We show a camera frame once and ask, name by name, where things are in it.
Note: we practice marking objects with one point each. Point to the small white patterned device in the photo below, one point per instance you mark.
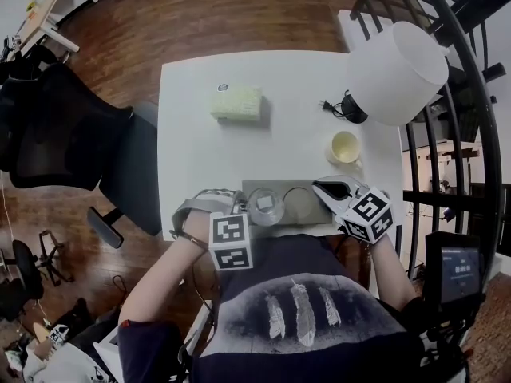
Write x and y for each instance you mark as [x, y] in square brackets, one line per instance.
[59, 333]

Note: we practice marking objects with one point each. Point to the black lamp base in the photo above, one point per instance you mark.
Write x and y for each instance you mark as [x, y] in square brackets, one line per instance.
[353, 108]

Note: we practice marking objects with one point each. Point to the cream ceramic cup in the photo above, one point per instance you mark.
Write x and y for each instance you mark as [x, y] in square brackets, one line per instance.
[345, 146]

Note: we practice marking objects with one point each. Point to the black office chair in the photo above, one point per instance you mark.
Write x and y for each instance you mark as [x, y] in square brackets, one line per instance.
[60, 134]

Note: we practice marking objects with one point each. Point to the small black swivel chair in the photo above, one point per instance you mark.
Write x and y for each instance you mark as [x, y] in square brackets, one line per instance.
[28, 269]

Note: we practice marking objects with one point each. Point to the black metal railing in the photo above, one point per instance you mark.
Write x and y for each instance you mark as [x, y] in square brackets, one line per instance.
[483, 114]

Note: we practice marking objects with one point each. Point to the person's right forearm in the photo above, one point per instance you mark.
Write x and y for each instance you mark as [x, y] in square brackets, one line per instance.
[393, 273]

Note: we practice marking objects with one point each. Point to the light wooden desk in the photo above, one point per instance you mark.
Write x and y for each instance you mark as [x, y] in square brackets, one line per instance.
[38, 14]

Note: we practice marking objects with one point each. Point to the black framed display screen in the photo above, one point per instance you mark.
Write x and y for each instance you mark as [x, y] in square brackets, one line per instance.
[459, 269]

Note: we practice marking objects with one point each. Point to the person's left forearm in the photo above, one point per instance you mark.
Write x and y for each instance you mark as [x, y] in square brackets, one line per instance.
[159, 277]

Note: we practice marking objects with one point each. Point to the pale yellow tissue box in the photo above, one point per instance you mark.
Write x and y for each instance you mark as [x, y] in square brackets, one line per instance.
[237, 103]

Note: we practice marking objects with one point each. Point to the white lamp shade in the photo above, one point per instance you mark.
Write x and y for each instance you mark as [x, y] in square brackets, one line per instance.
[399, 74]

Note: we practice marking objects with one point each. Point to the grey coaster tray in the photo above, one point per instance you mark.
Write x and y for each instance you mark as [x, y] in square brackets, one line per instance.
[279, 222]

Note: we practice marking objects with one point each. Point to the dark feather print shirt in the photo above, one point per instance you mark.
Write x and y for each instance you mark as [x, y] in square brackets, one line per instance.
[303, 313]

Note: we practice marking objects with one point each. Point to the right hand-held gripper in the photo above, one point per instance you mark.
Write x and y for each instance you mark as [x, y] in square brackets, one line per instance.
[367, 214]

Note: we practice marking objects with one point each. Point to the clear glass cup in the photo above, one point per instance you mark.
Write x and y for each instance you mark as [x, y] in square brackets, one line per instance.
[265, 210]

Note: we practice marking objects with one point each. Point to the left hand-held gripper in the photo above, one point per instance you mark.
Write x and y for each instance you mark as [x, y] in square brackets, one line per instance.
[229, 234]

